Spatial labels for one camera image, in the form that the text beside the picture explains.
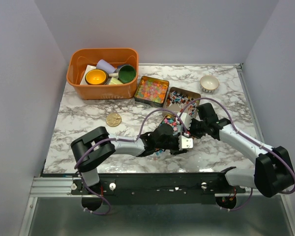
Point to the pale yellow cup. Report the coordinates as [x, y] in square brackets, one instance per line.
[114, 81]

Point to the white box in bin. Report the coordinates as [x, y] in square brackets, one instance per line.
[88, 68]

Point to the lavender cup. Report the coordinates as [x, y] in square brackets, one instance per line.
[105, 66]

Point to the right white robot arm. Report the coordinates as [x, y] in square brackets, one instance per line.
[273, 172]

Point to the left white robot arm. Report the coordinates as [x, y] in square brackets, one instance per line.
[93, 148]

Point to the orange bowl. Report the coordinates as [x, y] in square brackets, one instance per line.
[96, 77]

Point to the tin of pastel star candies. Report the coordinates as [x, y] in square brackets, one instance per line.
[173, 122]

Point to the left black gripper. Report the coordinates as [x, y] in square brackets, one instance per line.
[176, 151]

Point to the tin of mini lollipops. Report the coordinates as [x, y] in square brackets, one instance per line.
[178, 98]

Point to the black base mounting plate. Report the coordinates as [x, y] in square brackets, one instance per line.
[164, 188]

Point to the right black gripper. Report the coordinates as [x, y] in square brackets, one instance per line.
[197, 135]

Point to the white ceramic bowl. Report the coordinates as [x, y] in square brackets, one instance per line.
[209, 83]

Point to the clear glass bowl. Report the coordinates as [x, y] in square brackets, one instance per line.
[158, 154]

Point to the tin of translucent star candies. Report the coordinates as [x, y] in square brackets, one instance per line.
[152, 91]

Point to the aluminium frame rail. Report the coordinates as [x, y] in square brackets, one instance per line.
[68, 187]

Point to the orange plastic bin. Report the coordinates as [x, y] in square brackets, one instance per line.
[114, 56]

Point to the green bowl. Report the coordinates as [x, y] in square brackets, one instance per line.
[126, 73]

